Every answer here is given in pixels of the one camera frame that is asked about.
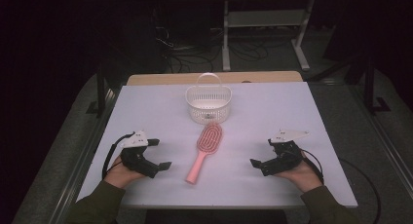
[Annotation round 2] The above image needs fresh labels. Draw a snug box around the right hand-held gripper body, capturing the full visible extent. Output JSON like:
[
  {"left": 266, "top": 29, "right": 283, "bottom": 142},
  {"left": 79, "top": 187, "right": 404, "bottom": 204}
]
[{"left": 260, "top": 129, "right": 310, "bottom": 177}]

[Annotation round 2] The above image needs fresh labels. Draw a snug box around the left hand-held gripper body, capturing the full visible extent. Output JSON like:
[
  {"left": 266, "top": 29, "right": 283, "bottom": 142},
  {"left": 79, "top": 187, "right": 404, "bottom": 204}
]
[{"left": 120, "top": 130, "right": 161, "bottom": 179}]

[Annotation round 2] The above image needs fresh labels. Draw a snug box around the pink hairbrush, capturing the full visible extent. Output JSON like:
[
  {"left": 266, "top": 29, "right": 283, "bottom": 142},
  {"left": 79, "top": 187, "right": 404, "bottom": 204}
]
[{"left": 185, "top": 122, "right": 224, "bottom": 185}]

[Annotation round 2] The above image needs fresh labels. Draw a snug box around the white slotted plastic basket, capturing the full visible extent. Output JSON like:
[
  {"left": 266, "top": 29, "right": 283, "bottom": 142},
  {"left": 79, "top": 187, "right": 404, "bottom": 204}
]
[{"left": 185, "top": 72, "right": 233, "bottom": 125}]

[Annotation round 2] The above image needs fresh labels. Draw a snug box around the person's left hand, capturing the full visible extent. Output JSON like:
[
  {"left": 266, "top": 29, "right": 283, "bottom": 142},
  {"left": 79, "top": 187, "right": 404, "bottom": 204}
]
[{"left": 103, "top": 155, "right": 144, "bottom": 190}]

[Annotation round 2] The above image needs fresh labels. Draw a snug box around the person's right hand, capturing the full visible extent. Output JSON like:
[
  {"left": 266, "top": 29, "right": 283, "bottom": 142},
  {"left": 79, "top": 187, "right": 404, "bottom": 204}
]
[{"left": 276, "top": 152, "right": 324, "bottom": 194}]

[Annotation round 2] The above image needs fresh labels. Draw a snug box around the wooden table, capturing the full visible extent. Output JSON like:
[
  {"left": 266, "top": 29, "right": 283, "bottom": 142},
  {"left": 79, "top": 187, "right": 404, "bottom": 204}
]
[{"left": 126, "top": 70, "right": 304, "bottom": 87}]

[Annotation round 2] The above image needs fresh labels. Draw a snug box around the black metal stand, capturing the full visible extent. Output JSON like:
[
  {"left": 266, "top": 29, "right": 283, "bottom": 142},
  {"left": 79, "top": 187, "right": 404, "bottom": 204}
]
[
  {"left": 362, "top": 53, "right": 393, "bottom": 114},
  {"left": 86, "top": 62, "right": 113, "bottom": 119}
]

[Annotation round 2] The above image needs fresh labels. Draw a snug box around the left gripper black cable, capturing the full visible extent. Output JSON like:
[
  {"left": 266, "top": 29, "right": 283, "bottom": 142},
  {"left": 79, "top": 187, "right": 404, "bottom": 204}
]
[{"left": 101, "top": 131, "right": 135, "bottom": 180}]

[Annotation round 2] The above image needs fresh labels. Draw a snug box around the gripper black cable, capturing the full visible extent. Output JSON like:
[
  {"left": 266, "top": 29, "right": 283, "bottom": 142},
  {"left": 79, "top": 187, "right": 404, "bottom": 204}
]
[
  {"left": 300, "top": 148, "right": 382, "bottom": 224},
  {"left": 101, "top": 131, "right": 135, "bottom": 180}
]

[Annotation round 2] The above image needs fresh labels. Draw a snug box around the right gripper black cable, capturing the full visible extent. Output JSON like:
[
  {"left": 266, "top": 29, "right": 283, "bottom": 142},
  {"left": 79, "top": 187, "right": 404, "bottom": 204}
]
[{"left": 300, "top": 148, "right": 382, "bottom": 224}]

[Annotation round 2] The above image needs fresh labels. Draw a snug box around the aluminium rail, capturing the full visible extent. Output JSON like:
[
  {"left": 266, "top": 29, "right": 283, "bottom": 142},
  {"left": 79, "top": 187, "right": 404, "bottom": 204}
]
[
  {"left": 48, "top": 87, "right": 120, "bottom": 224},
  {"left": 352, "top": 86, "right": 413, "bottom": 201}
]

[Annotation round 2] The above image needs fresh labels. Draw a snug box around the tangle of black floor cables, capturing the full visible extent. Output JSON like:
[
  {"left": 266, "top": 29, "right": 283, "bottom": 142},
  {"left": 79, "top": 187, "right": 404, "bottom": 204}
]
[{"left": 155, "top": 25, "right": 293, "bottom": 73}]

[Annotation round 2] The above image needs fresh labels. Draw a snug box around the white metal desk frame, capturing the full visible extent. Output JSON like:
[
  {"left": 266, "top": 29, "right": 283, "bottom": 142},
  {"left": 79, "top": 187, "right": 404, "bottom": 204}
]
[{"left": 221, "top": 0, "right": 317, "bottom": 72}]

